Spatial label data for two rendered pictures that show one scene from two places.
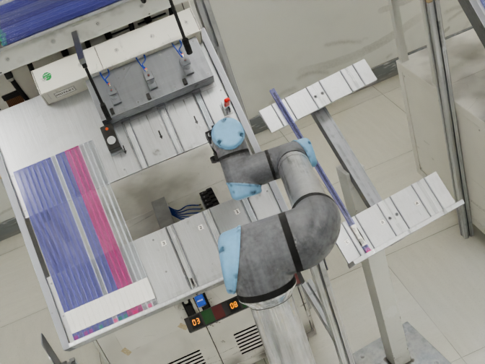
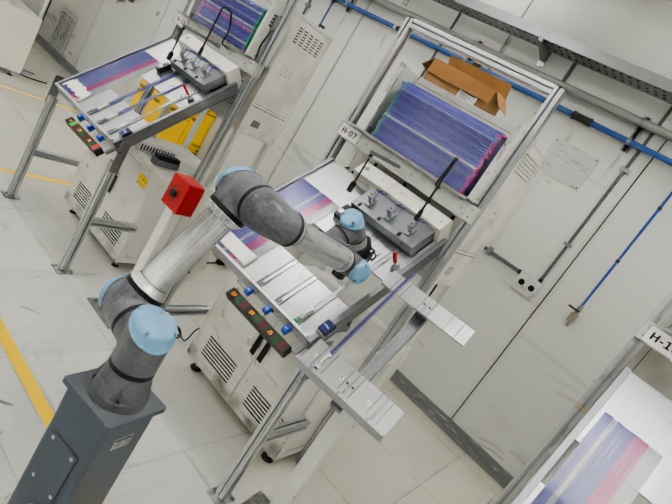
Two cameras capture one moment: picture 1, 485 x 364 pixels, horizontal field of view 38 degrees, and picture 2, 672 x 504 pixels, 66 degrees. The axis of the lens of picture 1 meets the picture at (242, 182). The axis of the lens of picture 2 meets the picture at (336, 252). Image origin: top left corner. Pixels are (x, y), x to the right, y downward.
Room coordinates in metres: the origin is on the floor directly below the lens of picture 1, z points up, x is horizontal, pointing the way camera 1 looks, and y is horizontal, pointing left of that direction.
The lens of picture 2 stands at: (0.16, -0.99, 1.43)
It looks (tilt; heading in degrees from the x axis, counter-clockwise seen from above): 14 degrees down; 36
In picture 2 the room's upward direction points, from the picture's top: 32 degrees clockwise
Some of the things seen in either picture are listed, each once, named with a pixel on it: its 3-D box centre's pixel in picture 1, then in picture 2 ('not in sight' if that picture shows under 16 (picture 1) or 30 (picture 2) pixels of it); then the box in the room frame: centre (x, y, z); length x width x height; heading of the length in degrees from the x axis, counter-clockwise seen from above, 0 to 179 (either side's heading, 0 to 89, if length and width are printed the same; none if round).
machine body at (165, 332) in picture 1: (185, 271); (297, 354); (2.11, 0.31, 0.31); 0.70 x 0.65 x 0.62; 96
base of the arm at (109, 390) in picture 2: not in sight; (126, 377); (0.90, -0.11, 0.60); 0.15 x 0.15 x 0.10
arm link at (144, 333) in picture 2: not in sight; (145, 338); (0.90, -0.10, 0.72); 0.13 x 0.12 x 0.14; 87
